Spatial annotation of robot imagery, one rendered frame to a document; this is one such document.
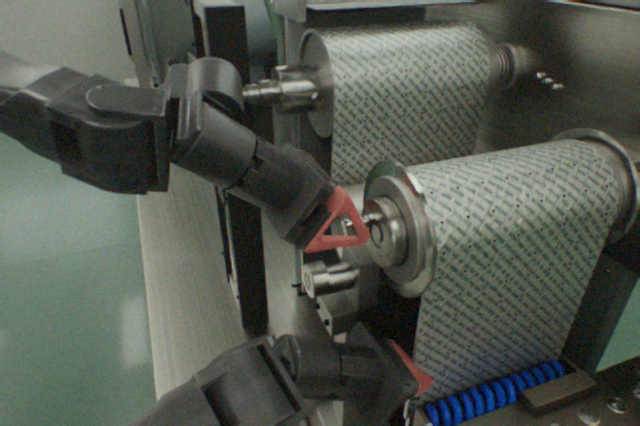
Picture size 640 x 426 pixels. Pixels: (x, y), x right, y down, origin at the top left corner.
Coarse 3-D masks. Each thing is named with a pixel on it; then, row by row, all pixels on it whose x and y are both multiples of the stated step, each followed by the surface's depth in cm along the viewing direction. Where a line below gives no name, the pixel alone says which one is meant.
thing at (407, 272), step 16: (608, 160) 51; (384, 176) 48; (368, 192) 51; (384, 192) 48; (400, 192) 44; (400, 208) 45; (416, 224) 43; (416, 240) 43; (416, 256) 44; (384, 272) 51; (400, 272) 48; (416, 272) 45
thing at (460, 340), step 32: (512, 288) 51; (544, 288) 53; (576, 288) 55; (448, 320) 49; (480, 320) 51; (512, 320) 54; (544, 320) 56; (416, 352) 50; (448, 352) 52; (480, 352) 55; (512, 352) 57; (544, 352) 60; (448, 384) 56; (480, 384) 59
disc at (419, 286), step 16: (384, 160) 48; (368, 176) 52; (400, 176) 45; (416, 192) 43; (416, 208) 43; (432, 224) 42; (432, 240) 42; (432, 256) 42; (432, 272) 43; (400, 288) 50; (416, 288) 46
